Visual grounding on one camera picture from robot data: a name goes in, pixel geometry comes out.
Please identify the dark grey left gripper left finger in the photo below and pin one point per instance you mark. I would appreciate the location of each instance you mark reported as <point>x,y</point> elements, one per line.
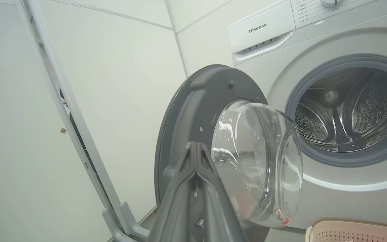
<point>175,208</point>

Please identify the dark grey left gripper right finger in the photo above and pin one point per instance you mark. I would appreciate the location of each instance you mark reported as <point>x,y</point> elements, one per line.
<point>223,215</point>

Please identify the round grey washer door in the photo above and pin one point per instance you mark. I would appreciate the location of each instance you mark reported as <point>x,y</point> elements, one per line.
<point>207,101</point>

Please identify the cream perforated laundry basket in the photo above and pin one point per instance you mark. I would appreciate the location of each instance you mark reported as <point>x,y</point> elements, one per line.
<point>358,232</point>

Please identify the stainless steel washing machine drum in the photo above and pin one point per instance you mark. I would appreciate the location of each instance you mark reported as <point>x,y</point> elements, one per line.
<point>371,101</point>

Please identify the white front-load washing machine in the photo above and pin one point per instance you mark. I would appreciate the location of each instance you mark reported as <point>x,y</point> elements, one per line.
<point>348,40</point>

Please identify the grey partition stand with caster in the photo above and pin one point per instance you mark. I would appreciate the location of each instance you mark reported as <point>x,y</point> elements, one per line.
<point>79,134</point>

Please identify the white detergent drawer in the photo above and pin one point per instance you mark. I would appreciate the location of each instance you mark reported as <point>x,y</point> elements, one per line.
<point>264,30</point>

